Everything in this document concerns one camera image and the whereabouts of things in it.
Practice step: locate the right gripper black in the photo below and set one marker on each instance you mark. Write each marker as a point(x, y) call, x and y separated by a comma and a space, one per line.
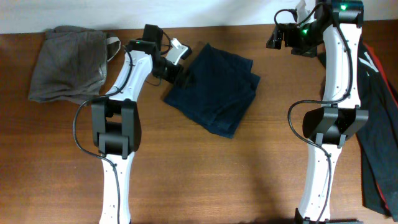
point(290, 30)

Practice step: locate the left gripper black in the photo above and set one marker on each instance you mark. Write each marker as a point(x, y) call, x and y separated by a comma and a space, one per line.
point(174, 76)

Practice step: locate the navy blue shorts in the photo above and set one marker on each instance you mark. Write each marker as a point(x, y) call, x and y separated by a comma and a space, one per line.
point(223, 91)

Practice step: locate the black garment with red trim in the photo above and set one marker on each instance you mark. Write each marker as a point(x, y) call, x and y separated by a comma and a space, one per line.
point(378, 137)

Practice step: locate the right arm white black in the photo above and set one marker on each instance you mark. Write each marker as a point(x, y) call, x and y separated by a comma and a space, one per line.
point(327, 128)

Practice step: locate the grey folded garment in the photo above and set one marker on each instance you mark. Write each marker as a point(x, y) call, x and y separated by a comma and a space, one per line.
point(72, 64)

